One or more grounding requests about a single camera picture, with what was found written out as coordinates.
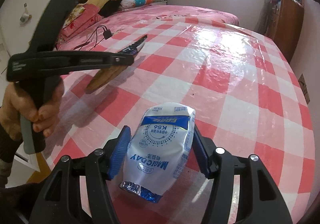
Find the black clothing on bed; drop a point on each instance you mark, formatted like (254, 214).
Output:
(109, 8)

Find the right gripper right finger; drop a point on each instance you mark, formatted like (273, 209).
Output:
(260, 200)

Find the lower striped cartoon pillow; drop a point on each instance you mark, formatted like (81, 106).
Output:
(127, 4)

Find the red snack wrapper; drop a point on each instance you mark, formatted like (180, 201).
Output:
(104, 76)

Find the right checkered curtain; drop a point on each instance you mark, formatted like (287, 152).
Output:
(262, 21)

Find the person's left hand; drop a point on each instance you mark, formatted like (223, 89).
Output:
(17, 102)

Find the crushed white yogurt bottle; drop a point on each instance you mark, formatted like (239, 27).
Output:
(159, 150)

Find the red white checkered tablecloth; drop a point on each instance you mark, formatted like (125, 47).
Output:
(246, 97)

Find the brown wooden cabinet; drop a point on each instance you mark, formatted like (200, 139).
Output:
(284, 25)

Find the pink bed cover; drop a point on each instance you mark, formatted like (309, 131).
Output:
(121, 20)

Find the wall power socket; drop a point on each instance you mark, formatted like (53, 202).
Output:
(304, 89)

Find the folded pink quilt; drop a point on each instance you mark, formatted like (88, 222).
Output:
(82, 17)

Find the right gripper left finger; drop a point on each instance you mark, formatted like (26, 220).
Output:
(76, 190)

